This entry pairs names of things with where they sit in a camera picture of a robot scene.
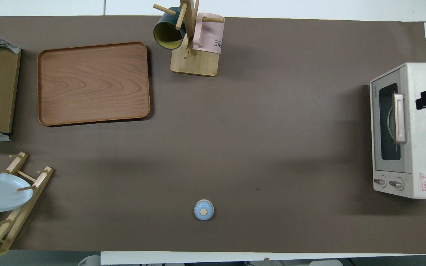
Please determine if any beige oven door handle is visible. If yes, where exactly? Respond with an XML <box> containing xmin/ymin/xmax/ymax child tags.
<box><xmin>393</xmin><ymin>93</ymin><xmax>407</xmax><ymax>144</ymax></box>

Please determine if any white round base object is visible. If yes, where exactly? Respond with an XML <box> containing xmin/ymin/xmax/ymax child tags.
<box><xmin>78</xmin><ymin>255</ymin><xmax>101</xmax><ymax>266</ymax></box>

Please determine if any toaster oven glass door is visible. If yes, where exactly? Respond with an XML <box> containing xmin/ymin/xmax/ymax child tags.
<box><xmin>370</xmin><ymin>65</ymin><xmax>412</xmax><ymax>174</ymax></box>

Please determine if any dark green mug yellow inside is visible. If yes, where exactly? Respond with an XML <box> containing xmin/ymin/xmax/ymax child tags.
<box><xmin>153</xmin><ymin>7</ymin><xmax>187</xmax><ymax>50</ymax></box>

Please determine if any wooden dish rack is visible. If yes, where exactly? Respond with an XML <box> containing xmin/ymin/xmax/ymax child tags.
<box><xmin>0</xmin><ymin>151</ymin><xmax>55</xmax><ymax>263</ymax></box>

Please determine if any wooden mug tree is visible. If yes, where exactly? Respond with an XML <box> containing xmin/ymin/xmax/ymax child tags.
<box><xmin>153</xmin><ymin>0</ymin><xmax>225</xmax><ymax>77</ymax></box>

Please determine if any pink mug with print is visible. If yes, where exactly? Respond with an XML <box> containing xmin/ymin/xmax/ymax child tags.
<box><xmin>192</xmin><ymin>12</ymin><xmax>225</xmax><ymax>55</ymax></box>

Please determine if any white toaster oven body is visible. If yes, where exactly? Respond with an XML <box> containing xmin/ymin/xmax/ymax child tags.
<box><xmin>369</xmin><ymin>62</ymin><xmax>426</xmax><ymax>200</ymax></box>

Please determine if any brown table mat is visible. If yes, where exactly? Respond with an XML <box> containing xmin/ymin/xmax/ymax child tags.
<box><xmin>0</xmin><ymin>16</ymin><xmax>426</xmax><ymax>252</ymax></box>

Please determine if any wooden serving tray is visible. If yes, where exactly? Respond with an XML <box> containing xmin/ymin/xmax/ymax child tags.
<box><xmin>37</xmin><ymin>41</ymin><xmax>151</xmax><ymax>127</ymax></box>

